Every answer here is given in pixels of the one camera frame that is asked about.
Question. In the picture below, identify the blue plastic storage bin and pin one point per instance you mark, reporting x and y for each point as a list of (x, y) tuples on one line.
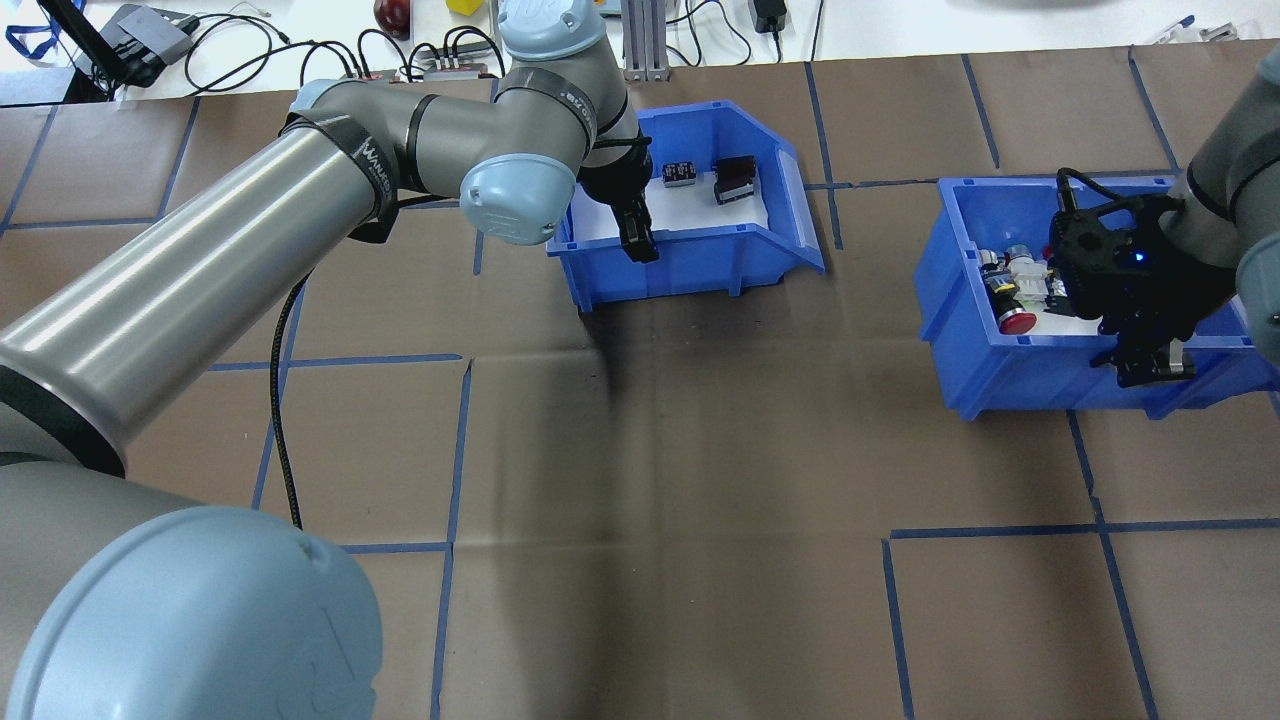
[(700, 265), (1030, 380)]

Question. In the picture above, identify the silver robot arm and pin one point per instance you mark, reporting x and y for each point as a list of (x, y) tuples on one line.
[(1230, 180), (200, 290)]

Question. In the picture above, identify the black battery white print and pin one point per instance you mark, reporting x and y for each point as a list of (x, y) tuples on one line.
[(680, 173)]

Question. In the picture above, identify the dark brown cylindrical battery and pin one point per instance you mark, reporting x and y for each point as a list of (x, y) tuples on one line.
[(735, 180)]

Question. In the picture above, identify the black power adapter box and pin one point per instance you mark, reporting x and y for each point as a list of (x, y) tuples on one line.
[(150, 32)]

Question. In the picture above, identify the red mushroom emergency stop button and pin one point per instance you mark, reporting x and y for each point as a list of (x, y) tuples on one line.
[(1017, 320)]

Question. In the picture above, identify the black power adapter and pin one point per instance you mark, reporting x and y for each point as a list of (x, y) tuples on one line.
[(768, 12)]

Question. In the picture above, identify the yellow block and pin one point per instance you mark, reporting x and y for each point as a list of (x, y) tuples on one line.
[(462, 5)]

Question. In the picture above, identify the small silver metal part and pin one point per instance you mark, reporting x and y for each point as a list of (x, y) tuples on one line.
[(1200, 30)]

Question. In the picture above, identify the dark red ball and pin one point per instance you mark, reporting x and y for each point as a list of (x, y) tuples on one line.
[(392, 12)]

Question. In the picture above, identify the white desk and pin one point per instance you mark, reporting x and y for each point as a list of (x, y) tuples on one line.
[(900, 30)]

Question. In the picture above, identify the black clamp stand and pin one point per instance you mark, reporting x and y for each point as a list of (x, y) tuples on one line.
[(75, 45)]

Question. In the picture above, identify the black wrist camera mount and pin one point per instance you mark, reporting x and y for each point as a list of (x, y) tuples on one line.
[(1090, 245)]

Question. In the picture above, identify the white switch block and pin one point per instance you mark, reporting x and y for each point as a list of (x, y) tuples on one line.
[(1030, 272)]

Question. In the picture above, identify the aluminium profile post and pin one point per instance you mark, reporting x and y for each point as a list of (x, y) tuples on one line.
[(648, 40)]

